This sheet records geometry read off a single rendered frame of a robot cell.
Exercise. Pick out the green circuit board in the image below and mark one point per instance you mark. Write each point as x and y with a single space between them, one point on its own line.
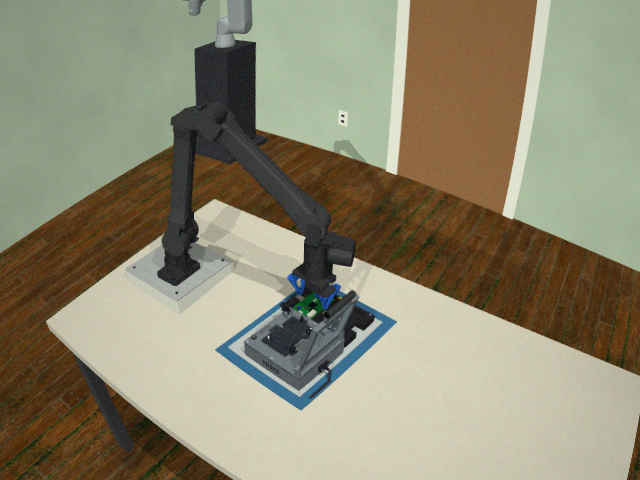
310 306

